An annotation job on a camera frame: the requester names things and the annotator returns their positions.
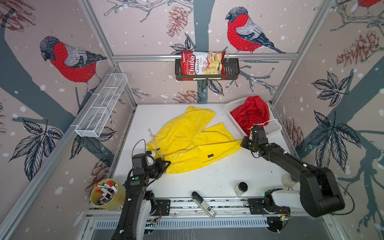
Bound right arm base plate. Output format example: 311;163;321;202
246;198;291;215

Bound small black-lidded jar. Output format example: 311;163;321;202
234;182;249;197

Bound yellow cup of markers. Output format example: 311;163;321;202
90;179;126;211

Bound black wire wall basket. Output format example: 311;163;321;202
175;59;240;81

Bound red shorts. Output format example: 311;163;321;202
230;96;270;137

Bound white black-capped bottle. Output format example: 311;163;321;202
282;174;299;189

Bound red cassava chips bag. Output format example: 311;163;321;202
181;51;226;76

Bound black silver stapler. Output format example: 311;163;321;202
191;192;217;219

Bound yellow shorts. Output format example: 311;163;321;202
147;106;241;174

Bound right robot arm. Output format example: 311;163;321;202
241;126;345;218

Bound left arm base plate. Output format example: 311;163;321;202
149;199;171;218

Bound white perforated plastic basket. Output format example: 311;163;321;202
224;96;283;138

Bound white mesh wall shelf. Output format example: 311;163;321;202
75;73;128;138

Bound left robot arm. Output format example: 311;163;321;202
112;151;171;240

